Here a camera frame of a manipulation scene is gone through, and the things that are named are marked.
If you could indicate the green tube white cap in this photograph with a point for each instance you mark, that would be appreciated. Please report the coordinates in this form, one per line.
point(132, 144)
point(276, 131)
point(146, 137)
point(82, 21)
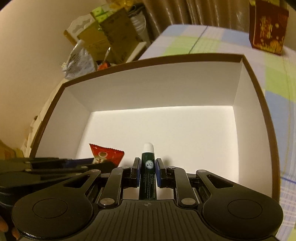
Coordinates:
point(147, 185)

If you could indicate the person hand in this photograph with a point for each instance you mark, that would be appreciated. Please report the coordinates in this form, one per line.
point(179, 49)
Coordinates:
point(5, 228)

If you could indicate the crumpled plastic bag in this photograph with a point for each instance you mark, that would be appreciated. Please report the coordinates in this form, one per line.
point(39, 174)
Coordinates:
point(79, 63)

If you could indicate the red snack packet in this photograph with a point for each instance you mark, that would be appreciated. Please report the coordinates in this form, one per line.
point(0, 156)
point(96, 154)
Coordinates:
point(104, 154)

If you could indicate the brown paper bags pile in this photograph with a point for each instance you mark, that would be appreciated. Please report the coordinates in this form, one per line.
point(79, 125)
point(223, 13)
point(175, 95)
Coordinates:
point(107, 28)

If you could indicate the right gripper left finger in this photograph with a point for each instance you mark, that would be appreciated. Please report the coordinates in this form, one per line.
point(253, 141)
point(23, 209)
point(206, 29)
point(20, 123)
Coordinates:
point(119, 179)

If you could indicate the brown curtain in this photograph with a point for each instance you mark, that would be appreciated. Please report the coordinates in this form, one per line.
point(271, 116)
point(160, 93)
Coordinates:
point(218, 13)

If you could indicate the checked tablecloth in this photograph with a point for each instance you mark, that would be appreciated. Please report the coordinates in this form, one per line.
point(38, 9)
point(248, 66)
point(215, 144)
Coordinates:
point(276, 75)

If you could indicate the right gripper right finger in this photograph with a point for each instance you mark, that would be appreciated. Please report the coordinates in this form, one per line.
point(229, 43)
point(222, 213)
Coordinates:
point(175, 178)

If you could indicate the red gift bag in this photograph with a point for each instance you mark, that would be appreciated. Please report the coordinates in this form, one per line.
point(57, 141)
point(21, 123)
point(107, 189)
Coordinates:
point(267, 26)

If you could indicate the brown cardboard box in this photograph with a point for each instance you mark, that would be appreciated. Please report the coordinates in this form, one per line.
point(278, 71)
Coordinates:
point(200, 111)

